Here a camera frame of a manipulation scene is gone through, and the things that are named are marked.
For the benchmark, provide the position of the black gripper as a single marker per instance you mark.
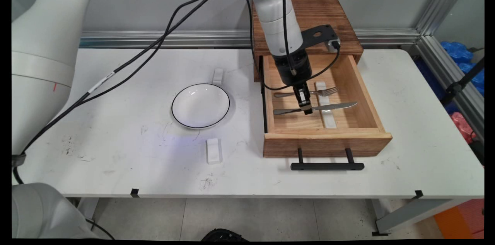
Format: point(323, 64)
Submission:
point(297, 69)

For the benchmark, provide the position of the silver table knife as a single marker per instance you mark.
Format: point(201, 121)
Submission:
point(336, 106)

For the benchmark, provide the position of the silver fork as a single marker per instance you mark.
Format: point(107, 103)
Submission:
point(284, 94)

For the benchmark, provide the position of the white ceramic cutlery rest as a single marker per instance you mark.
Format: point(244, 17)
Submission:
point(214, 152)
point(329, 120)
point(320, 84)
point(218, 77)

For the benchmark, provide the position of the light wooden drawer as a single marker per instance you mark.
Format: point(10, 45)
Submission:
point(328, 144)

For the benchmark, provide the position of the dark wooden drawer cabinet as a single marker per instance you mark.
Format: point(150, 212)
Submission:
point(321, 5)

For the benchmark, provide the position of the white plate with black rim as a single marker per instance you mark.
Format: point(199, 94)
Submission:
point(201, 106)

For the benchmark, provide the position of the black table edge clip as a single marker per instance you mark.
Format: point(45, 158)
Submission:
point(418, 194)
point(134, 193)

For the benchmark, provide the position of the black stand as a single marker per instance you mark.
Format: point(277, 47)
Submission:
point(454, 88)

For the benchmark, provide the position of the grey table leg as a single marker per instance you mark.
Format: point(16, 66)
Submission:
point(406, 214)
point(88, 208)

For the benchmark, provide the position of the black round floor object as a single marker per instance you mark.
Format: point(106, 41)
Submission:
point(222, 235)

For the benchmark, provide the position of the red plastic bag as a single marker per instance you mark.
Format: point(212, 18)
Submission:
point(460, 123)

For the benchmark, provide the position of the blue plastic bag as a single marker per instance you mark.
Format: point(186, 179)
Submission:
point(456, 51)

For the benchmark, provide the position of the orange box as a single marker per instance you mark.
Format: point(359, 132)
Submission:
point(452, 222)

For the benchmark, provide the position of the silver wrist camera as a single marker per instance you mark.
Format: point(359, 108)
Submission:
point(334, 45)

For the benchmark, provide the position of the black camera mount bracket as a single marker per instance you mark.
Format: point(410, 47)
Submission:
point(319, 34)

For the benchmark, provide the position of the horizontal aluminium frame rail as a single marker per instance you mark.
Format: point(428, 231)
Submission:
point(174, 39)

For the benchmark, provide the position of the slanted aluminium frame rail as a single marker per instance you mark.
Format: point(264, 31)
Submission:
point(444, 71)

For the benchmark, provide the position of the upright aluminium frame post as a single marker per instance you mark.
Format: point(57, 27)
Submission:
point(444, 1)

